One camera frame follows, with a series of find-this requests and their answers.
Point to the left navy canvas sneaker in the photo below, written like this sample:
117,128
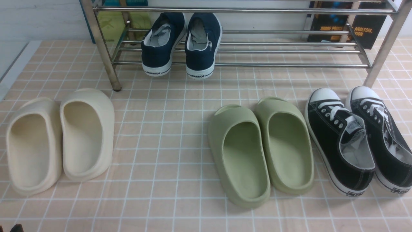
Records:
160,41

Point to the right green foam slipper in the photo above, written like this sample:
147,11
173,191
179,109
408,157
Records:
287,145

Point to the black canvas sneaker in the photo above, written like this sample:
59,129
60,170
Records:
392,156
341,138

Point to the left green foam slipper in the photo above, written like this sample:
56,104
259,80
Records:
235,140

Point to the right navy canvas sneaker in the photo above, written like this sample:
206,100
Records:
204,35

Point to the dark object bottom left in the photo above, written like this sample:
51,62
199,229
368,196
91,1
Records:
17,228

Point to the cream foam slipper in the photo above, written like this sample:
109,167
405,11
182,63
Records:
88,120
34,146

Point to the right cream foam slipper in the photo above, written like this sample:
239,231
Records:
88,120

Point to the green foam slipper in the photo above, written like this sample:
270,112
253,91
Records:
287,145
235,140

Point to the left cream foam slipper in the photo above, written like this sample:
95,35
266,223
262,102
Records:
34,146

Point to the yellow green book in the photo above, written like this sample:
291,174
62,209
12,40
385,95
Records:
112,23

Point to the silver metal shoe rack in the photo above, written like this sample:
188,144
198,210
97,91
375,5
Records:
398,14

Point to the navy canvas sneaker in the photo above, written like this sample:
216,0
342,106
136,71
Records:
204,35
160,41

